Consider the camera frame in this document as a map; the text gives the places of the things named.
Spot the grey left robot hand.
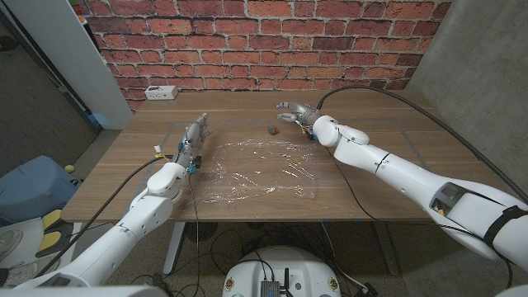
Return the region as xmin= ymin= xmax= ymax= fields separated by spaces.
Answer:
xmin=172 ymin=112 xmax=215 ymax=167

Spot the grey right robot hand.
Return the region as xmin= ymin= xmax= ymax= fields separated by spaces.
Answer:
xmin=276 ymin=101 xmax=323 ymax=126

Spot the clear plastic wrap sheet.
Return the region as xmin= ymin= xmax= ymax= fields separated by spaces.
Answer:
xmin=187 ymin=139 xmax=318 ymax=205

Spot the white power strip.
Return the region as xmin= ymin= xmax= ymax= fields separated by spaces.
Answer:
xmin=144 ymin=85 xmax=179 ymax=101

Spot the brick print backdrop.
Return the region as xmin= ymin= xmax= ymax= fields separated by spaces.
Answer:
xmin=76 ymin=0 xmax=453 ymax=112

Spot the black floor fan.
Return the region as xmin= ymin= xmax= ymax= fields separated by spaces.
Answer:
xmin=184 ymin=222 xmax=219 ymax=243

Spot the metal table leg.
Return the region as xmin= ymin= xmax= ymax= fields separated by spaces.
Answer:
xmin=373 ymin=221 xmax=400 ymax=276
xmin=163 ymin=221 xmax=186 ymax=274

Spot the white upright panel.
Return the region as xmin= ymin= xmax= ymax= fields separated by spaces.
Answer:
xmin=3 ymin=0 xmax=134 ymax=130

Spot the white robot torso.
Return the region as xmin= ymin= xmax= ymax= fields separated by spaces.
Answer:
xmin=222 ymin=246 xmax=342 ymax=297

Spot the grey electronics box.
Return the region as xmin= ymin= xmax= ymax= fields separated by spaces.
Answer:
xmin=260 ymin=280 xmax=281 ymax=297

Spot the blue plastic bin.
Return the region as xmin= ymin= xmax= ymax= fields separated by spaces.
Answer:
xmin=0 ymin=155 xmax=82 ymax=226

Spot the yellow black foot pedal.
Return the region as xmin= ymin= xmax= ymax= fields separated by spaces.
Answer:
xmin=35 ymin=209 xmax=75 ymax=259

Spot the white sneaker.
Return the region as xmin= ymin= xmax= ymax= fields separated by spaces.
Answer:
xmin=0 ymin=229 xmax=24 ymax=262
xmin=3 ymin=257 xmax=53 ymax=286

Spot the thin black left wrist cable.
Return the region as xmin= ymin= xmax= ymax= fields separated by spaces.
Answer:
xmin=187 ymin=172 xmax=203 ymax=297

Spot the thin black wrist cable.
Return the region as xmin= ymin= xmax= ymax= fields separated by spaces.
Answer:
xmin=324 ymin=144 xmax=384 ymax=224
xmin=187 ymin=172 xmax=203 ymax=297

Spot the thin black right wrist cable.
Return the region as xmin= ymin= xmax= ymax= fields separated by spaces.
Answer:
xmin=324 ymin=144 xmax=384 ymax=224

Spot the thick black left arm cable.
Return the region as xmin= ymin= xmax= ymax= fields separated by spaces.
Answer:
xmin=35 ymin=154 xmax=177 ymax=276

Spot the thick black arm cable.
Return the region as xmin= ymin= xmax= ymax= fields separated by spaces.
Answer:
xmin=35 ymin=154 xmax=177 ymax=276
xmin=316 ymin=85 xmax=528 ymax=205

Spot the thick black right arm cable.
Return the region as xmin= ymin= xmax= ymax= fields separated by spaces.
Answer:
xmin=316 ymin=85 xmax=528 ymax=205

